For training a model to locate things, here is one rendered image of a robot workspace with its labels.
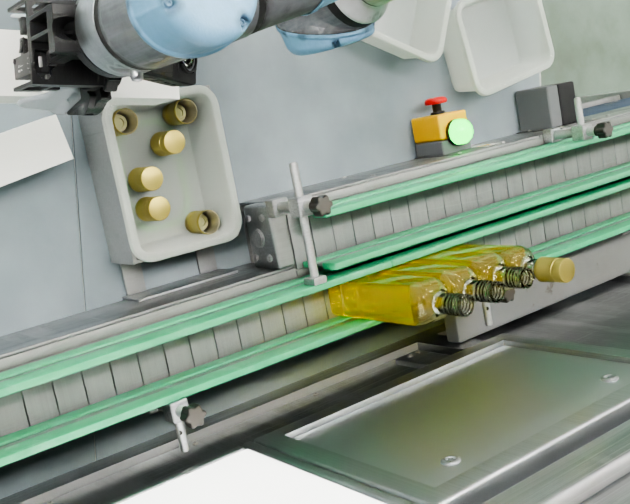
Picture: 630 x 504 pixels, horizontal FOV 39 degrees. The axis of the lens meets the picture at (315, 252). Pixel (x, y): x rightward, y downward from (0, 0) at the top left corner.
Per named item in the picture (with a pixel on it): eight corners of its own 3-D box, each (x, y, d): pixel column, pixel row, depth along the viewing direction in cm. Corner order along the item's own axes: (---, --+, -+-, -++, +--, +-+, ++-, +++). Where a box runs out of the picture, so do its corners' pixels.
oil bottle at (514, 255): (416, 284, 143) (518, 292, 126) (411, 250, 142) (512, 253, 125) (442, 276, 146) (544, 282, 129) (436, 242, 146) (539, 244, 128)
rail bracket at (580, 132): (539, 145, 160) (602, 139, 149) (533, 104, 159) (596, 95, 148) (554, 141, 162) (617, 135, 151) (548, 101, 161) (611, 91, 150)
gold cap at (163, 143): (147, 134, 128) (160, 131, 124) (169, 129, 130) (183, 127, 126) (153, 158, 128) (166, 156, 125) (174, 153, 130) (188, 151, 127)
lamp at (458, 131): (447, 147, 154) (460, 146, 152) (443, 121, 153) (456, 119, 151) (466, 142, 156) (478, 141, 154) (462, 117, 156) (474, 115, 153)
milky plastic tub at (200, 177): (111, 264, 127) (137, 267, 120) (76, 107, 123) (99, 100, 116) (217, 236, 137) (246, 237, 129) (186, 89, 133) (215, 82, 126)
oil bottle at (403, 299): (331, 316, 134) (428, 329, 116) (324, 279, 133) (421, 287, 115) (360, 305, 137) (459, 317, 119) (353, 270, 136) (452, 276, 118)
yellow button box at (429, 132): (415, 158, 160) (443, 155, 153) (407, 116, 158) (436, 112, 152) (443, 151, 163) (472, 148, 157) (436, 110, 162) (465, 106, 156)
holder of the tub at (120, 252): (119, 300, 128) (142, 304, 122) (76, 109, 124) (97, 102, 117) (222, 270, 138) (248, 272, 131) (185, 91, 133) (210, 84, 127)
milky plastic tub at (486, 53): (419, 12, 161) (453, 2, 154) (500, -17, 173) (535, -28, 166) (446, 105, 165) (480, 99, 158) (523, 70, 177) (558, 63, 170)
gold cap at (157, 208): (132, 199, 127) (145, 198, 123) (155, 194, 129) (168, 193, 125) (138, 223, 127) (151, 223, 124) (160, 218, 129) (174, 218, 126)
